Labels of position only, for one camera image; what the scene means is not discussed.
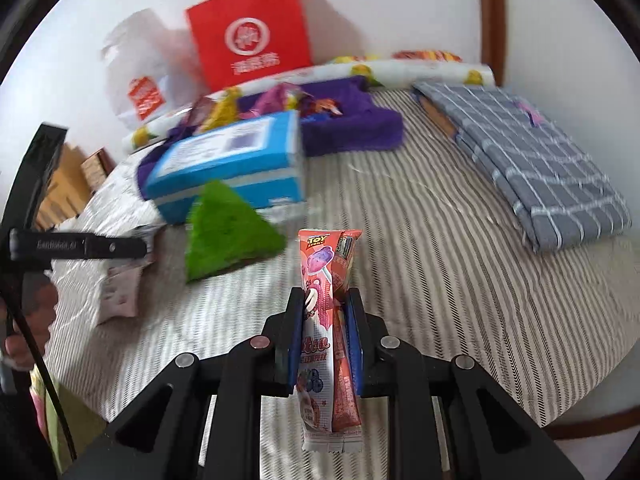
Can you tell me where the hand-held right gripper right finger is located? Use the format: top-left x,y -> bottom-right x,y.
347,287 -> 591,480

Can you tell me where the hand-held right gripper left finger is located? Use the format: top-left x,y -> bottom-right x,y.
60,287 -> 306,480

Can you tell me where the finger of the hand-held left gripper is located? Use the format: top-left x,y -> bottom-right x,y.
10,229 -> 152,262

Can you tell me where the pink white lollipop packet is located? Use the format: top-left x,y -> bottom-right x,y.
297,229 -> 362,453

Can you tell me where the white pink-print snack packet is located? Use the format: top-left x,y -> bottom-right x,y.
97,255 -> 153,326

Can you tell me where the purple fabric basket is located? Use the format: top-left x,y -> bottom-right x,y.
137,75 -> 403,201

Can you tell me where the person's left hand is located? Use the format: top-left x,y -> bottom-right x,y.
2,270 -> 58,372

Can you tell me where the light wooden furniture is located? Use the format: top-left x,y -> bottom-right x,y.
35,142 -> 118,231

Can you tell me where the green triangular cloth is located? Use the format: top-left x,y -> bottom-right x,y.
185,179 -> 287,285

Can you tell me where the white plastic bag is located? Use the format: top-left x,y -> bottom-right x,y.
100,7 -> 206,131

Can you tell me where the blue white cardboard box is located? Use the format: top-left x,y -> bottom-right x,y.
145,110 -> 306,223

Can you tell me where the brown yellow snack packet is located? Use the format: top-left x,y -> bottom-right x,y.
190,94 -> 237,132

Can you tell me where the purple foil snack packet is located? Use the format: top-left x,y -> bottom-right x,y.
255,85 -> 307,117

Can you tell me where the brown wooden bed edge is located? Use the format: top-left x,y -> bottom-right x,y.
542,410 -> 640,442

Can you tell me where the grey plaid folded blanket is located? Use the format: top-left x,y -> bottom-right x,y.
412,81 -> 632,253

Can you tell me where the red paper bag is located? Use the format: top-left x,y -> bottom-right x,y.
185,0 -> 315,93

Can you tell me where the rolled fruit-print tablecloth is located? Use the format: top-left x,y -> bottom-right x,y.
122,57 -> 496,153

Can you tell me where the red orange chips bag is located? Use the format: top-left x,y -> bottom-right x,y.
392,49 -> 463,64

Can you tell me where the black cable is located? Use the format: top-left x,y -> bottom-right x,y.
0,290 -> 77,461

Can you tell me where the brown wooden bed post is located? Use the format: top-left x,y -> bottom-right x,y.
474,0 -> 507,86

